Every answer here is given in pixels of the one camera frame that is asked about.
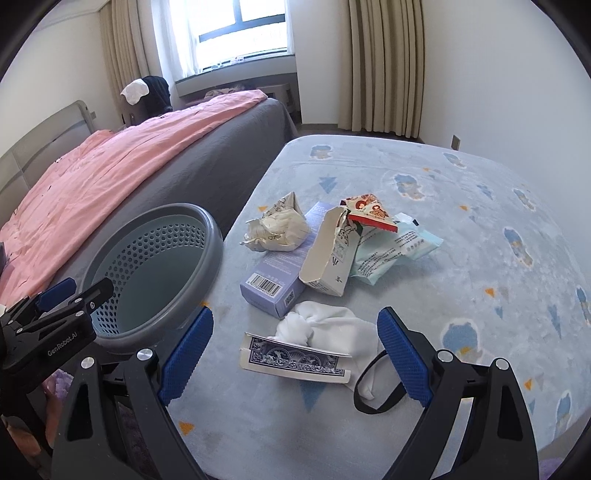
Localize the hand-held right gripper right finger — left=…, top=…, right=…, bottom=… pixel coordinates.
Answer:
left=376, top=307, right=541, bottom=480

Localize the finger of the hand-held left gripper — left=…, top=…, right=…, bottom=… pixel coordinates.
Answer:
left=7, top=278, right=77, bottom=324
left=16, top=277, right=114, bottom=335

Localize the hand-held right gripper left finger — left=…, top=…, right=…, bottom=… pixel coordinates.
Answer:
left=50, top=305, right=215, bottom=480

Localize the white cloth with black strap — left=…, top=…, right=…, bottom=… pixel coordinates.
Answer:
left=276, top=301, right=407, bottom=414

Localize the blue patterned card box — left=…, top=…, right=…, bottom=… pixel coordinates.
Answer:
left=239, top=332, right=354, bottom=384

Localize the grey perforated plastic basket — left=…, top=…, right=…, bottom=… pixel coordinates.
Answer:
left=79, top=202, right=225, bottom=354

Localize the cream paper bag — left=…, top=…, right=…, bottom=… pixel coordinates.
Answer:
left=239, top=191, right=312, bottom=252

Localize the purple patterned cloth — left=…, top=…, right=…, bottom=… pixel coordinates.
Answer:
left=44, top=371, right=75, bottom=400

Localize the pink quilt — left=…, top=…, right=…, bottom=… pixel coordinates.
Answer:
left=0, top=89, right=269, bottom=308

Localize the mint green wipes packet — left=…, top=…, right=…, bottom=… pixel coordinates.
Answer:
left=351, top=212, right=444, bottom=284

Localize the torn white carton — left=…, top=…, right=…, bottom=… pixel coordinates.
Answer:
left=299, top=206, right=361, bottom=296

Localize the purple cardboard box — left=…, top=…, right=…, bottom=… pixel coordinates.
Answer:
left=240, top=200, right=345, bottom=320

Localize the light blue printed blanket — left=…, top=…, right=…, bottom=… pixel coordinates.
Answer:
left=166, top=134, right=591, bottom=480

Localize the red and cream snack wrapper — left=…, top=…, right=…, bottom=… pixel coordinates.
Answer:
left=340, top=193, right=398, bottom=234

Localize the grey headboard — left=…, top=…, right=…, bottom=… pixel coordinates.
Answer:
left=0, top=100, right=95, bottom=204

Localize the grey bed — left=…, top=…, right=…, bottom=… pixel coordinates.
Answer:
left=46, top=98, right=298, bottom=296

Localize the white garment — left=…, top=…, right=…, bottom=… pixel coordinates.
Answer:
left=121, top=79, right=149, bottom=104

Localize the chair with dark clothing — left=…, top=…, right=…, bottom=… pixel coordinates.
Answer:
left=121, top=76, right=172, bottom=127

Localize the beige curtain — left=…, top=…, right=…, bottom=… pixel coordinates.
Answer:
left=99, top=0, right=162, bottom=134
left=337, top=0, right=426, bottom=139

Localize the white sheer curtain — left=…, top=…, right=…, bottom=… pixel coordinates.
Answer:
left=164, top=0, right=296, bottom=83

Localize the white rack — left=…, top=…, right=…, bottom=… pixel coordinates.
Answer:
left=256, top=80, right=296, bottom=112

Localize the window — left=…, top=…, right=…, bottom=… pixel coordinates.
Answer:
left=168, top=0, right=289, bottom=70

